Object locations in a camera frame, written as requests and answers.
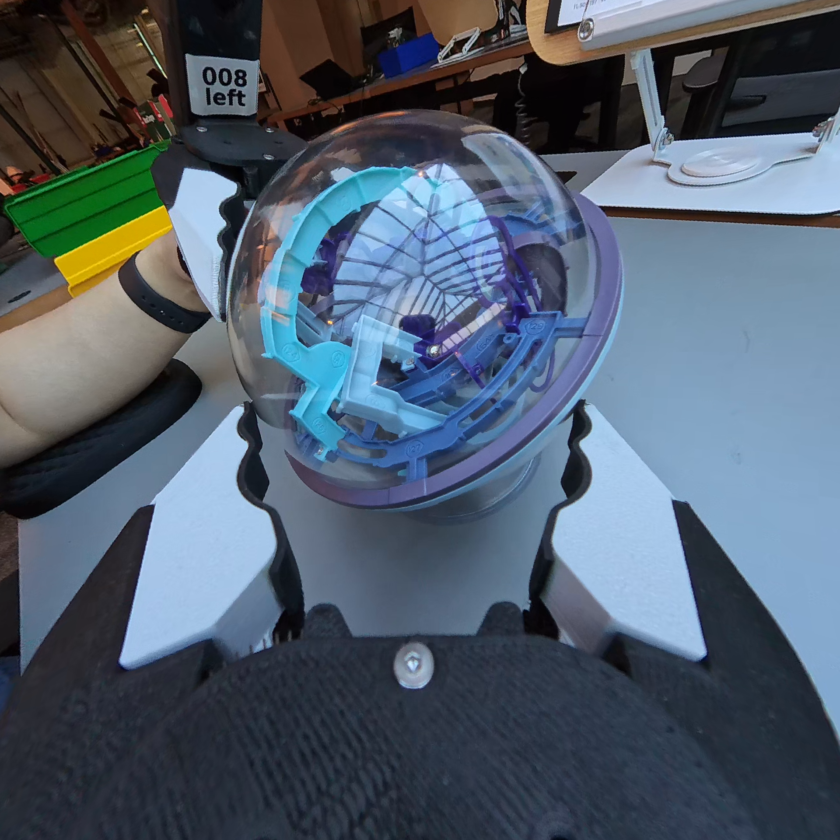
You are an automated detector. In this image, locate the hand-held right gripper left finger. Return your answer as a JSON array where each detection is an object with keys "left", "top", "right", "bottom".
[{"left": 118, "top": 402, "right": 306, "bottom": 672}]

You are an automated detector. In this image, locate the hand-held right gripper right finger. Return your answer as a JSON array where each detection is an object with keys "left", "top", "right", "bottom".
[{"left": 527, "top": 400, "right": 710, "bottom": 664}]

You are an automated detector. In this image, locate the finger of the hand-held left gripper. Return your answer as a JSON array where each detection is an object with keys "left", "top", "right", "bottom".
[{"left": 151, "top": 146, "right": 247, "bottom": 324}]

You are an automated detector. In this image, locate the clear plastic ball stand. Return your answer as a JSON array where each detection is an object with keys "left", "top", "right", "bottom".
[{"left": 410, "top": 456, "right": 542, "bottom": 526}]

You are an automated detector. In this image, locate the clear maze ball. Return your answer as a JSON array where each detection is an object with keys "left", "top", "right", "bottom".
[{"left": 224, "top": 108, "right": 624, "bottom": 509}]

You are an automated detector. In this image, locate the person's left forearm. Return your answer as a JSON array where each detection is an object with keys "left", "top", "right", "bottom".
[{"left": 0, "top": 266, "right": 211, "bottom": 470}]

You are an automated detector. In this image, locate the person's left hand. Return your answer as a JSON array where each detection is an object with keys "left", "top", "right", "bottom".
[{"left": 136, "top": 231, "right": 207, "bottom": 311}]

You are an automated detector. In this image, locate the red and green package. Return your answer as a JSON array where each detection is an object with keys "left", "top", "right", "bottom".
[{"left": 139, "top": 94, "right": 177, "bottom": 142}]

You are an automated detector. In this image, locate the black wristband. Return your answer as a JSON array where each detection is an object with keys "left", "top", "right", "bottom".
[{"left": 118, "top": 251, "right": 214, "bottom": 336}]

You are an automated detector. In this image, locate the green plastic bin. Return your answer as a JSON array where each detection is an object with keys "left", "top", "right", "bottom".
[{"left": 3, "top": 146, "right": 175, "bottom": 258}]

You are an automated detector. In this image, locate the black laptop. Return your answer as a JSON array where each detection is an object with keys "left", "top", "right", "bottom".
[{"left": 300, "top": 59, "right": 361, "bottom": 101}]

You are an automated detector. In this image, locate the blue plastic bin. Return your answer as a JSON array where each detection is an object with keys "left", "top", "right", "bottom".
[{"left": 379, "top": 33, "right": 442, "bottom": 76}]

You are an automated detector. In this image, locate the white board stand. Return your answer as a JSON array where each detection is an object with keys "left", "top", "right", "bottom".
[{"left": 581, "top": 49, "right": 840, "bottom": 217}]

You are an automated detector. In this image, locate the black office chair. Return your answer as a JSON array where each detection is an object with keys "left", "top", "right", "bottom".
[{"left": 679, "top": 26, "right": 840, "bottom": 142}]

